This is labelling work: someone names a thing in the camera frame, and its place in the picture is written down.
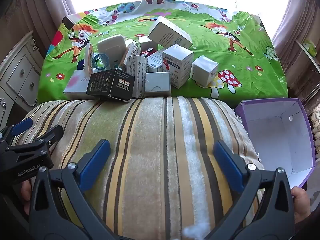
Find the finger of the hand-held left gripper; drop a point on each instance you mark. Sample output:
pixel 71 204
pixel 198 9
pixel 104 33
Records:
pixel 22 125
pixel 50 135

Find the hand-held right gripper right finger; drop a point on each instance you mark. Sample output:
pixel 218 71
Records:
pixel 228 165

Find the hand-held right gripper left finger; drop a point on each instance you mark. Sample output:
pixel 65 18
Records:
pixel 96 162

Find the purple cardboard box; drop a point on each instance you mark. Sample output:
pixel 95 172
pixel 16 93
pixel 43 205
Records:
pixel 275 140

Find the white box with pink flower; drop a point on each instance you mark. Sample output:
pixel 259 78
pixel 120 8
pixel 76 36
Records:
pixel 75 86

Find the dark blue box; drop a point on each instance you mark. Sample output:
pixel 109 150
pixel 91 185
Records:
pixel 80 65

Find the round orange-rimmed disc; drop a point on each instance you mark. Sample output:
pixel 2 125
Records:
pixel 88 60

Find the narrow white text-covered box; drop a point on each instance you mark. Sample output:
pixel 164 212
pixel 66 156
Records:
pixel 137 72

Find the white rounded plastic case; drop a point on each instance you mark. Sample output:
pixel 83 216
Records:
pixel 111 47

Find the white box with blue label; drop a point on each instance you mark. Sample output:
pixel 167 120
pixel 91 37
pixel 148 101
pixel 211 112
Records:
pixel 155 63

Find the red and black box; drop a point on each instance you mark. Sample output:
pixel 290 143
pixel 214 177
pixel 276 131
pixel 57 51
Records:
pixel 147 52

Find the small white box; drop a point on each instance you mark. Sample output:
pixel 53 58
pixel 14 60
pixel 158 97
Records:
pixel 145 40

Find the tall beige box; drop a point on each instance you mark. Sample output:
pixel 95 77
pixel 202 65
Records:
pixel 167 31

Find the person's left hand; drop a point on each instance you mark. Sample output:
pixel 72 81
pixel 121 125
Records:
pixel 25 192

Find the person's right hand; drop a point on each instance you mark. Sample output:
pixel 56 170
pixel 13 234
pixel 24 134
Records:
pixel 301 202

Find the white nightstand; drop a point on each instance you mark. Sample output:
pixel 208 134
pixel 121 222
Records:
pixel 20 75

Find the striped tasselled cushion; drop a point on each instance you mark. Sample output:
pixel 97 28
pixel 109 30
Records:
pixel 155 155

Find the white cotton fluff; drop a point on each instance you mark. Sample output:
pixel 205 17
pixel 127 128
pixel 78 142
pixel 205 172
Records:
pixel 197 230

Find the green cartoon printed bedsheet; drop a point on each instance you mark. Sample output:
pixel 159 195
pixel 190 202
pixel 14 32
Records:
pixel 250 62

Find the pink-beige curtain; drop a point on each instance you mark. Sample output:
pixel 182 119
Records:
pixel 287 25
pixel 37 10

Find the curved white shelf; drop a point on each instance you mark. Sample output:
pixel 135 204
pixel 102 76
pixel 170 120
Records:
pixel 310 58

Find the green tissue pack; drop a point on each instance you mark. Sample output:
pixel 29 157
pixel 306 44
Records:
pixel 310 47

